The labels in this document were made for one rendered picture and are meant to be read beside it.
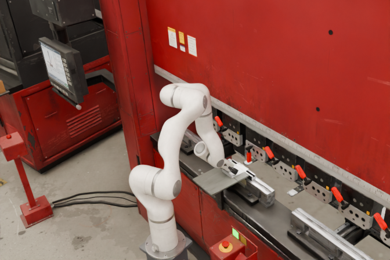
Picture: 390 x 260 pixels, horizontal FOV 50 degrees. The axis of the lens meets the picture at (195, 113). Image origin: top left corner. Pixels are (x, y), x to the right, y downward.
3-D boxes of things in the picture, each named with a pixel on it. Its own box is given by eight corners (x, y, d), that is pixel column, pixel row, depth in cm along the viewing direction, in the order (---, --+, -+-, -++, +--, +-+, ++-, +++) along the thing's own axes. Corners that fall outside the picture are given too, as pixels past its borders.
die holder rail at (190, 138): (167, 132, 305) (165, 121, 300) (174, 129, 308) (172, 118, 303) (207, 162, 268) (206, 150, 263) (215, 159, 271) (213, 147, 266)
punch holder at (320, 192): (302, 189, 194) (303, 160, 185) (314, 181, 197) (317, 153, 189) (328, 206, 182) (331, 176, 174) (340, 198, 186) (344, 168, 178)
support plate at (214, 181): (192, 180, 235) (192, 179, 235) (228, 162, 247) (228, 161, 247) (211, 196, 222) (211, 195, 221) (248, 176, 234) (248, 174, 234)
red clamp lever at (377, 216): (374, 215, 156) (390, 238, 154) (381, 209, 158) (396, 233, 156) (371, 216, 158) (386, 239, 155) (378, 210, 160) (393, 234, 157)
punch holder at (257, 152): (245, 152, 223) (245, 126, 215) (257, 146, 227) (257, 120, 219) (264, 165, 212) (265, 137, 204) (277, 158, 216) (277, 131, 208)
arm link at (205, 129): (224, 116, 198) (228, 165, 215) (204, 104, 210) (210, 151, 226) (209, 123, 194) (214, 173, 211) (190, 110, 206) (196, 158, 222)
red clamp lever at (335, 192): (331, 188, 171) (345, 209, 168) (338, 184, 173) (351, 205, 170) (328, 189, 172) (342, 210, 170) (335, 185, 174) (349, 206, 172)
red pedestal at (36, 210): (19, 216, 368) (-11, 137, 327) (47, 203, 379) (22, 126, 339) (25, 228, 353) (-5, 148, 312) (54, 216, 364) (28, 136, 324)
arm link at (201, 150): (224, 155, 219) (213, 147, 226) (210, 145, 210) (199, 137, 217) (215, 168, 219) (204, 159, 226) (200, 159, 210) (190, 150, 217)
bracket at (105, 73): (78, 85, 326) (76, 76, 323) (106, 75, 338) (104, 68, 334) (98, 102, 297) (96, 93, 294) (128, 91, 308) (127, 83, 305)
